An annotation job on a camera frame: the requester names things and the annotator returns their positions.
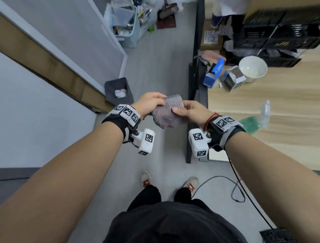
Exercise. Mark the person's right hand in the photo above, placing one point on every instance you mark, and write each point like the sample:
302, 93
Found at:
197, 112

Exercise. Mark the person's left hand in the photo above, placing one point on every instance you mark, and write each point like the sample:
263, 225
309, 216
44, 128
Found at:
147, 104

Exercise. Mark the grey cleaning cloth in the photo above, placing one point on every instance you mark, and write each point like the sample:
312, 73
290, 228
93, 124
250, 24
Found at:
167, 112

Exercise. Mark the person's right forearm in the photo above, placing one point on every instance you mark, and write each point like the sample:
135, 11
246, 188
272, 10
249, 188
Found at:
275, 180

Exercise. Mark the person's left forearm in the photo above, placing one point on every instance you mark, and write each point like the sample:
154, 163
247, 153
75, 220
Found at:
62, 187

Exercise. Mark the left wristband with markers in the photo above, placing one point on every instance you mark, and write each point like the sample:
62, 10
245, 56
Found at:
125, 111

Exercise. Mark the wristband with markers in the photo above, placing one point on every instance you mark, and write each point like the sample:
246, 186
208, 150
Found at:
225, 122
125, 111

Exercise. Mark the crumpled white tissue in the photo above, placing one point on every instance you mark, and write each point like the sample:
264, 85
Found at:
120, 93

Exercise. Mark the right wristband with markers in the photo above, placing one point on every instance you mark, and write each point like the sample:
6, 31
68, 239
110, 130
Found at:
225, 122

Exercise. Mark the dark grey trash bin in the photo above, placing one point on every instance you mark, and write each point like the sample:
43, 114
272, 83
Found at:
112, 97

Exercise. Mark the white marker cube on wrist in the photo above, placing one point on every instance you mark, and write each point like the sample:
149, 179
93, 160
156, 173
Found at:
147, 140

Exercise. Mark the blue carton box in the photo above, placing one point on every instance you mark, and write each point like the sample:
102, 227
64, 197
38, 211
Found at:
212, 75

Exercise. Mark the small open white box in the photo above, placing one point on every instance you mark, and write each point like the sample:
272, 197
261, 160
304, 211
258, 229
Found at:
232, 77

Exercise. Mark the pink cloth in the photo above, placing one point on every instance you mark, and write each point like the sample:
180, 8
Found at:
212, 56

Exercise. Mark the brown labelled cardboard box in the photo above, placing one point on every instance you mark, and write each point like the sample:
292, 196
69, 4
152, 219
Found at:
208, 47

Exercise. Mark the pale blue storage bin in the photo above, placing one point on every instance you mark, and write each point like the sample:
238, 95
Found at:
130, 37

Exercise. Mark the white bowl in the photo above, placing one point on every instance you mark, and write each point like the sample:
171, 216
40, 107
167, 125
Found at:
252, 67

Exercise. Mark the white and red right shoe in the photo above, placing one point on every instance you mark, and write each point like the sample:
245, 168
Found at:
190, 184

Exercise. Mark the white and red shoe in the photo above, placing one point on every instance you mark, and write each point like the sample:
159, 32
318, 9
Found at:
145, 180
190, 184

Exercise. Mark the small green object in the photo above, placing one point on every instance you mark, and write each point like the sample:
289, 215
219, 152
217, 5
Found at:
151, 28

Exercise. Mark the white and red left shoe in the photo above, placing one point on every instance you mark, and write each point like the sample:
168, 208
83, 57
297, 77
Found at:
145, 180

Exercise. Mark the dark red dustpan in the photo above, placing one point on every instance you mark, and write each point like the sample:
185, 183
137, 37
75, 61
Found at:
166, 23

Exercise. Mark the brown cardboard sheet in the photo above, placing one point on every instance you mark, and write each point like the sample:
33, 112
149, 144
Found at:
62, 72

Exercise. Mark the clear plastic bag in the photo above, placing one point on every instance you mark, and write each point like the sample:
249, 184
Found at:
147, 12

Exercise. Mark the black trousers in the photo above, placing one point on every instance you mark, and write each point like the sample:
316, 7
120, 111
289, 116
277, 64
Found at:
145, 197

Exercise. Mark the white-framed grey board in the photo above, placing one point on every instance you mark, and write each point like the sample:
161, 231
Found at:
75, 37

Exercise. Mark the black plastic crate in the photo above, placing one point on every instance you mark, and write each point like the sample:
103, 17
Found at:
275, 35
280, 58

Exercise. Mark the white fluffy cloth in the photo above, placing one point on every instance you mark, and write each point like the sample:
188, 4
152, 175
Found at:
232, 7

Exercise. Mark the black shirt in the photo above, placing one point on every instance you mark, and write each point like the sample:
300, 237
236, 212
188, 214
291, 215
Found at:
175, 225

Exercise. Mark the large brown cardboard box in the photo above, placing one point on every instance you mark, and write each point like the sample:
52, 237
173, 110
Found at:
275, 5

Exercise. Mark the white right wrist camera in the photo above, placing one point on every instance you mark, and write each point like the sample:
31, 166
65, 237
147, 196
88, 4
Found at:
197, 142

